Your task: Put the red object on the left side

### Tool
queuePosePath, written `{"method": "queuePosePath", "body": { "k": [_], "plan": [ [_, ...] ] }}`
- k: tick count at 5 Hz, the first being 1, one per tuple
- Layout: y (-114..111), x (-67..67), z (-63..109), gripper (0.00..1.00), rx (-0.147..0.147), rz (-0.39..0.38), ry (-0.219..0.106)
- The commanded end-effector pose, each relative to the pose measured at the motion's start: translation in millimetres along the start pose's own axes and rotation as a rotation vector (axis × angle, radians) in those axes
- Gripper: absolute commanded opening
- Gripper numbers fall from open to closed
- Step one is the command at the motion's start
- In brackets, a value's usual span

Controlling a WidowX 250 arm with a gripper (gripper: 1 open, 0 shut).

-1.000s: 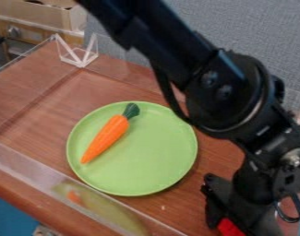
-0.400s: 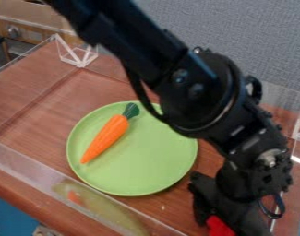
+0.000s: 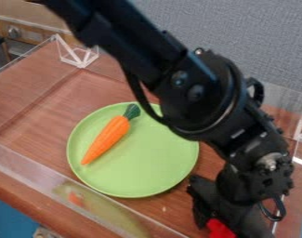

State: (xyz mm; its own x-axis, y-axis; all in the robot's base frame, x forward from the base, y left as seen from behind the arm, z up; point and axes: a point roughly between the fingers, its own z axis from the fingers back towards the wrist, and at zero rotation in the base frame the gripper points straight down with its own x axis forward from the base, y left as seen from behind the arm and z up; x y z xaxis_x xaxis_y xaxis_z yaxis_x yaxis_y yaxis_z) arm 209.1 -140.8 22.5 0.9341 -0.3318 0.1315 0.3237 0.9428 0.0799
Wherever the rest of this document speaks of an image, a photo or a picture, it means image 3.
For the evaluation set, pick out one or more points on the clear acrylic tray enclosure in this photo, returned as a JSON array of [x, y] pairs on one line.
[[46, 97]]

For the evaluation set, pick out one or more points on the clear acrylic triangle bracket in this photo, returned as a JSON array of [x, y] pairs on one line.
[[74, 55]]

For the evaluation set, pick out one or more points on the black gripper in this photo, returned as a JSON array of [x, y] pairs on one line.
[[240, 218]]

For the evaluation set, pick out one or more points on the wooden cabinet with knob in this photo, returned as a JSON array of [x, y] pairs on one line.
[[24, 34]]

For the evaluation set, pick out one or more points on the green round plate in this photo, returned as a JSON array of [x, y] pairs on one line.
[[144, 164]]

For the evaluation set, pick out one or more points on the orange toy carrot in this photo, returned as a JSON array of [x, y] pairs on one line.
[[111, 134]]

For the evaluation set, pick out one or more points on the red plastic block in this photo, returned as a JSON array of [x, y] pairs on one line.
[[218, 230]]

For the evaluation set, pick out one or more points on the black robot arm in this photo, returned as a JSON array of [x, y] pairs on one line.
[[194, 92]]

